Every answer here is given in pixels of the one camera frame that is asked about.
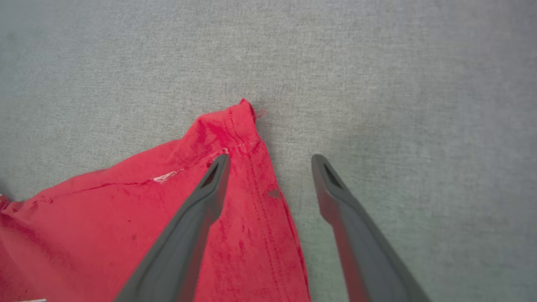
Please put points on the red and white garment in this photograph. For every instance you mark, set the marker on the red and white garment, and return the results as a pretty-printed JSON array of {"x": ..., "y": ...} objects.
[{"x": 105, "y": 218}]

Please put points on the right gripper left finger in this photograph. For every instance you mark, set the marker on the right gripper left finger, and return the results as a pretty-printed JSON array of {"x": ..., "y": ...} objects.
[{"x": 184, "y": 243}]

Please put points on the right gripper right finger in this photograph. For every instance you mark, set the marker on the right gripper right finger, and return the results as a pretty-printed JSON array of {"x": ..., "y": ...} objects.
[{"x": 361, "y": 251}]

